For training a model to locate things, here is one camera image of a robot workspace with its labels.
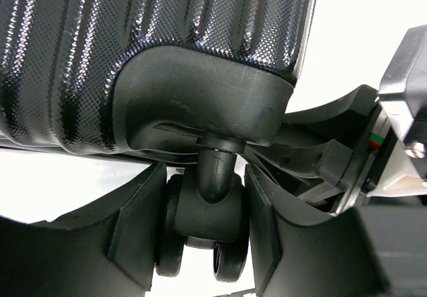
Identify black suitcase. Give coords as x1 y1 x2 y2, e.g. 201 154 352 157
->
1 0 315 282

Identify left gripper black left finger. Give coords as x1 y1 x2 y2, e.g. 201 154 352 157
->
1 163 167 296

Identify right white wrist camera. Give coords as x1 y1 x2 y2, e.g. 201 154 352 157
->
367 25 426 198

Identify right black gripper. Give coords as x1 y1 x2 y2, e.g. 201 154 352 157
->
246 85 391 216

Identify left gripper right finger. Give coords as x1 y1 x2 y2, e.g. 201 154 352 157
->
243 164 427 297

